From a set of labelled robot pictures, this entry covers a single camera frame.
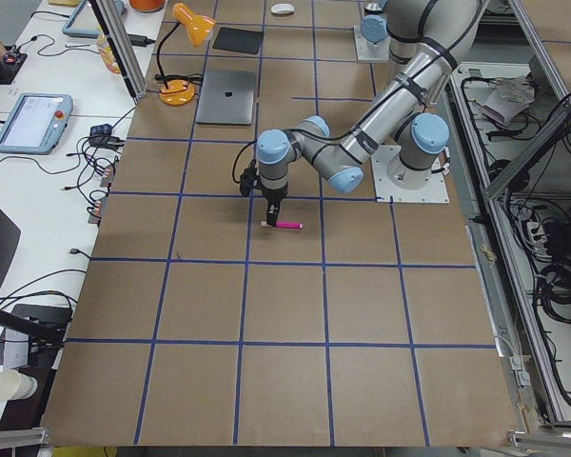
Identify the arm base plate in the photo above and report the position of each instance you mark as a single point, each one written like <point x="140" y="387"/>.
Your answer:
<point x="369" y="52"/>
<point x="395" y="183"/>

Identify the black mousepad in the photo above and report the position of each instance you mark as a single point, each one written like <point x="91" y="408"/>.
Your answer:
<point x="238" y="40"/>

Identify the silver closed laptop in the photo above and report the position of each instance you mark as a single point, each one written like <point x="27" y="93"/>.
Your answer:
<point x="227" y="98"/>

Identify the orange desk lamp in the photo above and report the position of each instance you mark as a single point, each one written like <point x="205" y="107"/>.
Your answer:
<point x="190" y="32"/>

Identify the black power adapter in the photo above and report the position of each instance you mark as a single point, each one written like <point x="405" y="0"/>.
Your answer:
<point x="138" y="40"/>

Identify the orange round object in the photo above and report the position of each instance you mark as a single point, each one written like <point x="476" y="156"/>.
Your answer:
<point x="147" y="6"/>

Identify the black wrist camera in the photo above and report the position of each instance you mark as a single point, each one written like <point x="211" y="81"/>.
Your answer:
<point x="248" y="179"/>

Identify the pink highlighter pen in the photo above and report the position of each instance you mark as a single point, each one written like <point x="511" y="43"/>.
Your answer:
<point x="282" y="225"/>

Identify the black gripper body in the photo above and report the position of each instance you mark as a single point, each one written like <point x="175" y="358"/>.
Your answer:
<point x="272" y="196"/>

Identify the white paper cup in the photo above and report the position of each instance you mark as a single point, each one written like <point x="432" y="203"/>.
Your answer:
<point x="15" y="385"/>

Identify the orange drink bottle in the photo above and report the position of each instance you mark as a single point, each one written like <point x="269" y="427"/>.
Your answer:
<point x="106" y="54"/>

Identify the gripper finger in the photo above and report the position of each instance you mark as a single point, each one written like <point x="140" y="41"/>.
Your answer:
<point x="269" y="215"/>
<point x="275" y="212"/>

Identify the white computer mouse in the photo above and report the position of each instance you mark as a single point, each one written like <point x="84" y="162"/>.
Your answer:
<point x="282" y="9"/>

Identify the aluminium frame post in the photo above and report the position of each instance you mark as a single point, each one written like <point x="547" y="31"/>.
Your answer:
<point x="112" y="26"/>

